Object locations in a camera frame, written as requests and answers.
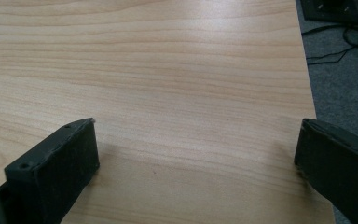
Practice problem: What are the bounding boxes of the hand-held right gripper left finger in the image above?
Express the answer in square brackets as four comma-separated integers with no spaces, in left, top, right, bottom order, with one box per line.
[0,117,101,224]

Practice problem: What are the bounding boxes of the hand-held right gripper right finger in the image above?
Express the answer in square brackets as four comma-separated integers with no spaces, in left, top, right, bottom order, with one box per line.
[294,118,358,224]

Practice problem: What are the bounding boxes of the black device base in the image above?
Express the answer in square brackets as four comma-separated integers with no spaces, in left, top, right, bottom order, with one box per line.
[299,0,358,24]

